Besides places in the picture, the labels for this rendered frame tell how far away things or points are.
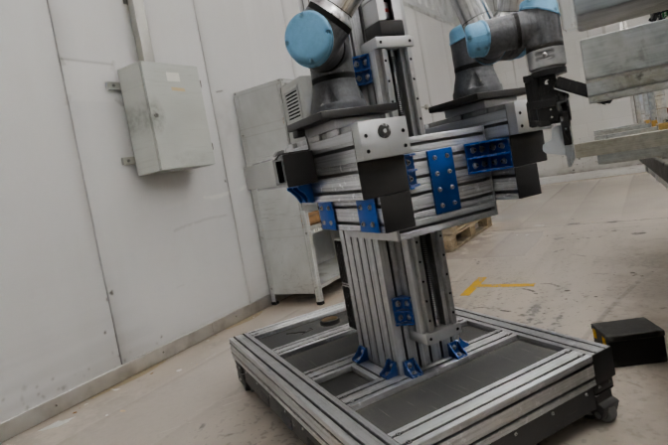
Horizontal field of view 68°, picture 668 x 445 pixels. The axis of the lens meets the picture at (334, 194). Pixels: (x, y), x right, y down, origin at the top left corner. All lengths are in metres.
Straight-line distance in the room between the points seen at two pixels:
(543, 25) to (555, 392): 0.98
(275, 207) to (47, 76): 1.58
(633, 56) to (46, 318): 2.59
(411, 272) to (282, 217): 2.04
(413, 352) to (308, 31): 1.02
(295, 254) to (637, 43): 3.15
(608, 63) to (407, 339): 1.31
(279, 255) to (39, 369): 1.61
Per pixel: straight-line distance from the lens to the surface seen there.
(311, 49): 1.16
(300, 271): 3.46
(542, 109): 1.15
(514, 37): 1.16
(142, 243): 2.99
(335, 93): 1.27
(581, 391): 1.68
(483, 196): 1.53
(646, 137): 1.17
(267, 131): 3.45
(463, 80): 1.58
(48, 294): 2.73
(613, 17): 0.18
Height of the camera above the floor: 0.90
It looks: 3 degrees down
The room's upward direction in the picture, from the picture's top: 10 degrees counter-clockwise
